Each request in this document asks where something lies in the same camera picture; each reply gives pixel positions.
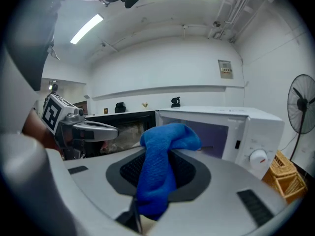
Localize white microwave oven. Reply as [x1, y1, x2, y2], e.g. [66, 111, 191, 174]
[85, 106, 285, 180]

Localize blue cloth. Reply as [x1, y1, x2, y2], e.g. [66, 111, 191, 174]
[136, 122, 203, 221]

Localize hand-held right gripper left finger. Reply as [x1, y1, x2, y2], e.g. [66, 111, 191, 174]
[46, 147, 146, 220]

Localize long ceiling light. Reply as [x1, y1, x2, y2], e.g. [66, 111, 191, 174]
[69, 13, 104, 45]

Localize person's left forearm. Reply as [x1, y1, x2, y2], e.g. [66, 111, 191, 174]
[21, 109, 62, 154]

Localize grey wall electrical panel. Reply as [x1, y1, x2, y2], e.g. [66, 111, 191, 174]
[218, 59, 234, 80]

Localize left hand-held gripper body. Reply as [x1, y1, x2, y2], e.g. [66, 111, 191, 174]
[40, 93, 87, 161]

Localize wicker desk organizer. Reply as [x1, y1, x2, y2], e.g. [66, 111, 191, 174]
[261, 150, 309, 205]

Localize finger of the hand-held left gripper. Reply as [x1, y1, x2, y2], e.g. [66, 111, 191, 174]
[72, 120, 120, 142]

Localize black floor fan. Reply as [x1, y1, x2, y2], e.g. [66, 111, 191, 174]
[287, 74, 315, 162]

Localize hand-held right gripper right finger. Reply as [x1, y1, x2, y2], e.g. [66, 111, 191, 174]
[147, 148, 291, 236]

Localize white ceiling pipes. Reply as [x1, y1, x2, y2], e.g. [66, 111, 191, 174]
[208, 0, 256, 44]

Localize person's black clothing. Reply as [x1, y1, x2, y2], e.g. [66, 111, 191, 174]
[4, 0, 64, 92]

